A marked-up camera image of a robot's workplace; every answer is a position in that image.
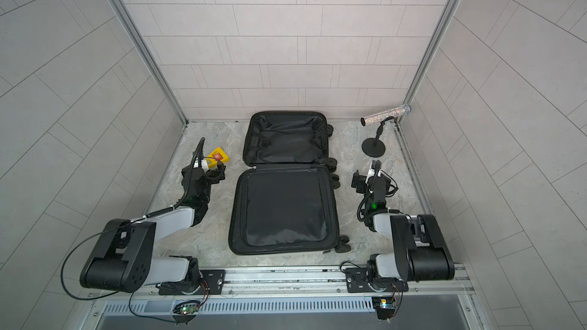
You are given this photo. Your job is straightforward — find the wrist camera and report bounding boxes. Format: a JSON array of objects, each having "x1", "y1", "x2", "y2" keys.
[
  {"x1": 194, "y1": 157, "x2": 214, "y2": 171},
  {"x1": 371, "y1": 160, "x2": 382, "y2": 174}
]

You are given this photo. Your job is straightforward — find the left circuit board with LEDs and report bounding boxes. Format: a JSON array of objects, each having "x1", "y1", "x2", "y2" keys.
[{"x1": 172, "y1": 300, "x2": 201, "y2": 316}]

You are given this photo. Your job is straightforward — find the yellow triangular toy block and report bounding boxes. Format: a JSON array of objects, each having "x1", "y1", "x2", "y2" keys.
[{"x1": 206, "y1": 148, "x2": 230, "y2": 168}]

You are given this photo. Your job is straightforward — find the aluminium mounting rail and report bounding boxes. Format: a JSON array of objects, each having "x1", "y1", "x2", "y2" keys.
[{"x1": 89, "y1": 263, "x2": 475, "y2": 301}]

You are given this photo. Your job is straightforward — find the white hard-shell suitcase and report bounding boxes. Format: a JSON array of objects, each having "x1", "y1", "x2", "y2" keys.
[{"x1": 229, "y1": 111, "x2": 352, "y2": 255}]

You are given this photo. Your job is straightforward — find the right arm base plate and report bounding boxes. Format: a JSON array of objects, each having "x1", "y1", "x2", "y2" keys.
[{"x1": 341, "y1": 267, "x2": 409, "y2": 293}]

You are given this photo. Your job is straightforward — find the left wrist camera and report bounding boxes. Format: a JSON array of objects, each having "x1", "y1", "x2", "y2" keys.
[{"x1": 194, "y1": 157, "x2": 214, "y2": 171}]

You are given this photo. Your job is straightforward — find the right circuit board with LEDs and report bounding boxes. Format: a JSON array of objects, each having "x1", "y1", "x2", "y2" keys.
[{"x1": 371, "y1": 296, "x2": 399, "y2": 321}]

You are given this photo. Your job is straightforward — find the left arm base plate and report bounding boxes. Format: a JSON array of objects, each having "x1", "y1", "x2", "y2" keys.
[{"x1": 156, "y1": 270, "x2": 226, "y2": 296}]

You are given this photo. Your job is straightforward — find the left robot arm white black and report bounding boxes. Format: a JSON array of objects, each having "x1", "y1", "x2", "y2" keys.
[{"x1": 79, "y1": 139, "x2": 226, "y2": 294}]

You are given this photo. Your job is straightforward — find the circuit board with leds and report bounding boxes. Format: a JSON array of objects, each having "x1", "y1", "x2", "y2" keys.
[
  {"x1": 172, "y1": 300, "x2": 201, "y2": 316},
  {"x1": 371, "y1": 296, "x2": 399, "y2": 321}
]

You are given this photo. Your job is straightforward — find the white perforated cable duct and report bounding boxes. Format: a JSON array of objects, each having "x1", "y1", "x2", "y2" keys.
[{"x1": 102, "y1": 296, "x2": 375, "y2": 316}]

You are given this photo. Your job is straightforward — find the glitter tube on black stand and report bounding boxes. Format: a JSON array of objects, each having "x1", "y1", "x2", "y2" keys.
[{"x1": 360, "y1": 104, "x2": 411, "y2": 157}]

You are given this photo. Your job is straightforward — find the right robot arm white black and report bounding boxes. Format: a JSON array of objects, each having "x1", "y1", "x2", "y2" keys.
[{"x1": 351, "y1": 160, "x2": 456, "y2": 292}]

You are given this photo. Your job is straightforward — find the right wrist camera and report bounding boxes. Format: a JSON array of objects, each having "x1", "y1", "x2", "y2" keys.
[{"x1": 371, "y1": 160, "x2": 382, "y2": 174}]

